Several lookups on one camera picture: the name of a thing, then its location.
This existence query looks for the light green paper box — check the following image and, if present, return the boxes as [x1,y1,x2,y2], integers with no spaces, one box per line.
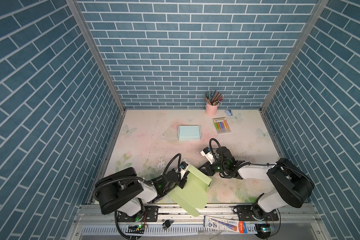
[168,165,212,217]

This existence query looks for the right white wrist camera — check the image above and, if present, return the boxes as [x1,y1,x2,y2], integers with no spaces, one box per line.
[201,147,215,165]

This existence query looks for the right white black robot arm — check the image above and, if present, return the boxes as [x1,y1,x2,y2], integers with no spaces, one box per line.
[199,147,315,218]

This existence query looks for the white red blue package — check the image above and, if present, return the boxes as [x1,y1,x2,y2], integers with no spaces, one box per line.
[204,216,248,234]

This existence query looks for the pack of coloured markers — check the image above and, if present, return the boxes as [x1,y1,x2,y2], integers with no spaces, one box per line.
[213,118,231,135]

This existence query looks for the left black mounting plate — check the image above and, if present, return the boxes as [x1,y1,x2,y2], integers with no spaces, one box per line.
[117,205,159,223]

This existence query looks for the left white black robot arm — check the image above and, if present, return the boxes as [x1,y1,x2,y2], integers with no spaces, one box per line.
[93,167,188,218]

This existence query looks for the pink pencil cup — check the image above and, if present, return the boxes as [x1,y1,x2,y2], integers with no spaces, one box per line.
[206,104,219,117]

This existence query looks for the coloured pencils bundle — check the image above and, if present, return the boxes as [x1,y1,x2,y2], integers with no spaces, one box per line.
[204,91,224,106]

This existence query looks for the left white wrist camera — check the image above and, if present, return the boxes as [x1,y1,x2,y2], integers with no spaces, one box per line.
[179,161,189,180]

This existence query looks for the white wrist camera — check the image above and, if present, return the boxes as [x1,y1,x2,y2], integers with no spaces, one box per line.
[179,161,189,180]
[201,147,215,165]

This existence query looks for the left black corrugated cable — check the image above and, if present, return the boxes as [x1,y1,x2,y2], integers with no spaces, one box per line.
[92,153,183,240]

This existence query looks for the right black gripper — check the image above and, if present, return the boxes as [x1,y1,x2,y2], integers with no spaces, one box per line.
[195,160,228,177]

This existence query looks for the light blue paper box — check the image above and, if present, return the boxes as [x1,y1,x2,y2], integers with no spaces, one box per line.
[178,125,201,142]

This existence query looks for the right green lit device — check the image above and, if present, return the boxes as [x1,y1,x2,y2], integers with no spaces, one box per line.
[255,224,272,240]

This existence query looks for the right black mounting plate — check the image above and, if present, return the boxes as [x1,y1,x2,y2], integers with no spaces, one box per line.
[233,204,280,222]

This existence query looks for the black mounting plate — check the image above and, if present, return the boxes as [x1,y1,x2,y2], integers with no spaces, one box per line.
[117,205,159,223]
[233,204,280,222]

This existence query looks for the right black cable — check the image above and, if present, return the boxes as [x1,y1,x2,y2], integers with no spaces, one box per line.
[209,137,316,193]

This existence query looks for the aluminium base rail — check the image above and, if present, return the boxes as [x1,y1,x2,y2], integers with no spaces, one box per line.
[67,203,330,240]

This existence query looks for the small black knob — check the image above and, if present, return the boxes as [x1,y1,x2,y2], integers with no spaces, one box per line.
[163,220,172,231]

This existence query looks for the left green circuit board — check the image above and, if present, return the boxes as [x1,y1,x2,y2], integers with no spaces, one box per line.
[126,225,146,235]

